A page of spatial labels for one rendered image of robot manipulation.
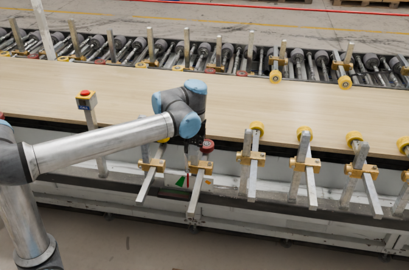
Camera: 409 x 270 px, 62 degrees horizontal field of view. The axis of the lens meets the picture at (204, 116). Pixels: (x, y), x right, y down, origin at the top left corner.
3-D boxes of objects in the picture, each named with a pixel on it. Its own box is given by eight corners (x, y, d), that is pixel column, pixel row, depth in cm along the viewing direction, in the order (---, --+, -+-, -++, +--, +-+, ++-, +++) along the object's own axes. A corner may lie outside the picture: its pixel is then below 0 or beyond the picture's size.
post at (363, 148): (343, 218, 171) (370, 145, 144) (336, 217, 172) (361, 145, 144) (342, 213, 174) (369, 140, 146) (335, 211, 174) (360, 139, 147)
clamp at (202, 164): (211, 176, 169) (211, 168, 166) (185, 172, 171) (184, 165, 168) (213, 168, 173) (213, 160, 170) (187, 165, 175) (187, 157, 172)
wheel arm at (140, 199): (143, 207, 155) (142, 201, 153) (136, 206, 156) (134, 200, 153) (167, 146, 190) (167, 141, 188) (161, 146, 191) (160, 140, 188)
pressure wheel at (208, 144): (212, 165, 179) (213, 148, 172) (197, 163, 180) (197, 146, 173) (214, 155, 185) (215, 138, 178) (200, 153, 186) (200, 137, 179)
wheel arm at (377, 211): (381, 219, 134) (384, 213, 132) (372, 218, 135) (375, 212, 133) (357, 141, 174) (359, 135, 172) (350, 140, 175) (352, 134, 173)
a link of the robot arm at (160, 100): (160, 103, 116) (192, 95, 122) (148, 88, 125) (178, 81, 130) (161, 125, 122) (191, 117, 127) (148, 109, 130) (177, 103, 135)
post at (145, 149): (152, 190, 184) (143, 118, 156) (146, 189, 184) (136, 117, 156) (154, 185, 186) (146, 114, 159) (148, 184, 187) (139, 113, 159)
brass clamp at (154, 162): (163, 174, 173) (162, 166, 170) (137, 171, 175) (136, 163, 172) (166, 166, 178) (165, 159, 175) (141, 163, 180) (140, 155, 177)
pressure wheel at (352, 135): (361, 134, 168) (344, 140, 171) (366, 146, 171) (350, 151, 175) (358, 128, 173) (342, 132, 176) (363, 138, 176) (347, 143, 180)
